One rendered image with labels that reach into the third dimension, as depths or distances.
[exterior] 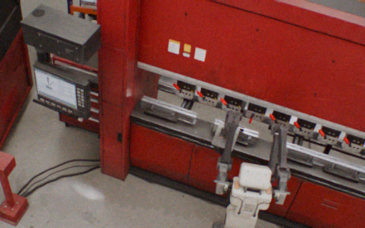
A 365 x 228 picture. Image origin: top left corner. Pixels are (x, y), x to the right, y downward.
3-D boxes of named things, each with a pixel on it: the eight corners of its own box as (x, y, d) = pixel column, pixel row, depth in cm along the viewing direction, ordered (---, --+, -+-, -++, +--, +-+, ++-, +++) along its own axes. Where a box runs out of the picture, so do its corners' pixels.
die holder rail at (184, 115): (140, 107, 435) (140, 99, 428) (143, 102, 439) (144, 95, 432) (194, 125, 427) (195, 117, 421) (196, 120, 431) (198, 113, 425)
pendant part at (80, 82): (37, 100, 379) (32, 65, 352) (45, 90, 386) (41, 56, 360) (87, 120, 370) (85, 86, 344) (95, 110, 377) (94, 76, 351)
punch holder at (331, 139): (316, 139, 389) (322, 126, 377) (317, 132, 395) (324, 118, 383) (334, 145, 387) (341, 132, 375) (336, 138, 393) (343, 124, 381)
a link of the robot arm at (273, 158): (274, 126, 371) (287, 128, 374) (271, 125, 377) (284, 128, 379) (263, 182, 371) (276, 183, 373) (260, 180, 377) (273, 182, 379)
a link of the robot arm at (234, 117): (227, 118, 331) (241, 121, 331) (227, 109, 343) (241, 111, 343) (216, 171, 353) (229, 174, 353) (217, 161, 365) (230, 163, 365)
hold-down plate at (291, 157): (277, 157, 412) (277, 154, 410) (278, 152, 416) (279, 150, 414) (311, 168, 408) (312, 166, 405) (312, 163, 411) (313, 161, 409)
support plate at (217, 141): (210, 144, 399) (211, 143, 398) (219, 122, 417) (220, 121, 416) (232, 151, 396) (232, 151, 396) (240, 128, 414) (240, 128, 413)
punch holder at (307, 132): (292, 132, 392) (298, 118, 380) (294, 125, 398) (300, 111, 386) (310, 137, 390) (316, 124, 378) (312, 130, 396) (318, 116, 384)
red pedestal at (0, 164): (-4, 218, 441) (-22, 164, 381) (11, 197, 458) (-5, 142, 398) (15, 227, 438) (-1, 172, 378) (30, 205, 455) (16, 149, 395)
